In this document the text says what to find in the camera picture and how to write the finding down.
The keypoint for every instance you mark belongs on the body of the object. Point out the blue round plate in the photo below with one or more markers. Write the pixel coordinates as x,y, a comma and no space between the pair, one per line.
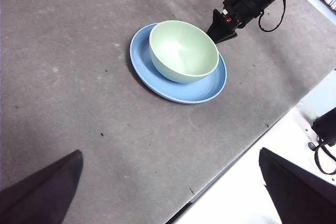
183,91

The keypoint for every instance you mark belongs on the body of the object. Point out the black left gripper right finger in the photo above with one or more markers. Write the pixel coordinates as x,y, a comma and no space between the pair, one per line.
299,197

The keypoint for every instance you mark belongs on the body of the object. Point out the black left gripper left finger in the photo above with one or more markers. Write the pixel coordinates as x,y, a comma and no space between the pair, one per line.
39,197

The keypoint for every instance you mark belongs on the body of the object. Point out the black camera on stand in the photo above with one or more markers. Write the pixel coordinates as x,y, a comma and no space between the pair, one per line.
325,127

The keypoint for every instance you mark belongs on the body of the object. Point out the green ribbed bowl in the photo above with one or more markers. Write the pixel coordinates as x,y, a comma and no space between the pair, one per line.
183,51

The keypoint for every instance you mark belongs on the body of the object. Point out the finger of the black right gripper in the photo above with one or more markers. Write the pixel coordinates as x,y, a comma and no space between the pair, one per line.
224,37
218,24

